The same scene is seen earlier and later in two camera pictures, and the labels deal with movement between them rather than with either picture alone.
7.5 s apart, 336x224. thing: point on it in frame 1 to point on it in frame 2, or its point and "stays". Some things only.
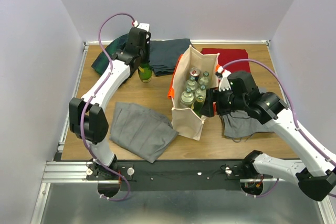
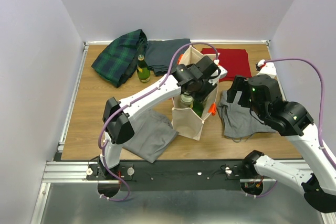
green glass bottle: x=198 y=105 stays
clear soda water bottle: x=187 y=97 stays
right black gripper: x=208 y=107 to x=239 y=83
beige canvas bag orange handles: x=184 y=123 stays
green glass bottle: x=145 y=72 stays
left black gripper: x=146 y=58 to x=210 y=86
